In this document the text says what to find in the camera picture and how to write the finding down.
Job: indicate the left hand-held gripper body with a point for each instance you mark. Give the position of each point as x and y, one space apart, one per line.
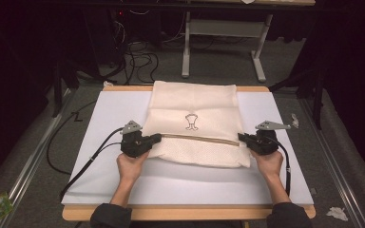
134 144

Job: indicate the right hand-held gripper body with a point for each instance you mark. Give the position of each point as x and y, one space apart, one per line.
263 142

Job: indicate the cream mesh laundry bag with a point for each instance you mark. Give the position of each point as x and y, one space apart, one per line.
196 101

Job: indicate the person's right hand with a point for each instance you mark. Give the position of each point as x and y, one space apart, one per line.
269 166

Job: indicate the person's left hand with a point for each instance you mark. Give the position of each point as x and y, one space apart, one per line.
130 169

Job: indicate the white plastic scrap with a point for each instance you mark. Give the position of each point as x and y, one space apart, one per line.
295 120

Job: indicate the white board sheet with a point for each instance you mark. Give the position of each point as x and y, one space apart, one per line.
202 186

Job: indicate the small white cloth scrap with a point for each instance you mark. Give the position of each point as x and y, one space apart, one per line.
107 84

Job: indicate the black metal stand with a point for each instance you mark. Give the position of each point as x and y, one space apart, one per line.
318 95
57 88

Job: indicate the wooden table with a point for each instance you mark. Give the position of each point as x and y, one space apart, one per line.
187 213

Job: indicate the crumpled white paper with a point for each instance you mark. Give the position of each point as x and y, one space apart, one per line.
337 213

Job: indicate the black equipment box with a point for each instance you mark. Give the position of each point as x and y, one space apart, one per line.
104 38

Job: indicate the metal floor rail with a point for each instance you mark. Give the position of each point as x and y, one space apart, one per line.
34 155
332 164

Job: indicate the white metal table frame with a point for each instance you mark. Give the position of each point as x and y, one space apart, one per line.
225 28

